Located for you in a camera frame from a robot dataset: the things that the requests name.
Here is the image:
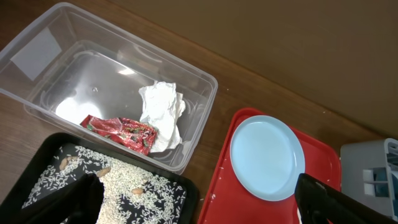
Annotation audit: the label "red snack wrapper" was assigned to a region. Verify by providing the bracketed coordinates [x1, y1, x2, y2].
[80, 115, 157, 156]

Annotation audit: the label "clear plastic bin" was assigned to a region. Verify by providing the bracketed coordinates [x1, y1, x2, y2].
[1, 2, 218, 174]

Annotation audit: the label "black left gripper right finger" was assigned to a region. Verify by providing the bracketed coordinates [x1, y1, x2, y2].
[294, 174, 397, 224]

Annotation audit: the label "grey dishwasher rack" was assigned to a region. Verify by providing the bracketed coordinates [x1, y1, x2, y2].
[340, 138, 397, 221]

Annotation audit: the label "black waste tray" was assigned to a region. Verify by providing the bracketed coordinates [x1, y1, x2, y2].
[1, 133, 199, 224]

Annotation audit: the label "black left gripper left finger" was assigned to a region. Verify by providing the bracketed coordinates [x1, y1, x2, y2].
[1, 174, 104, 224]

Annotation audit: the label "food scraps with rice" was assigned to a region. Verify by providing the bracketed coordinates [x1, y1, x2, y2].
[22, 144, 187, 224]

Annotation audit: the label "white napkin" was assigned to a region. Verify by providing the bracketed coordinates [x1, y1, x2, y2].
[139, 82, 186, 153]

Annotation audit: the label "light blue plate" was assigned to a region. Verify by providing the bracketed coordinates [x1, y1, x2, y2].
[230, 115, 305, 202]

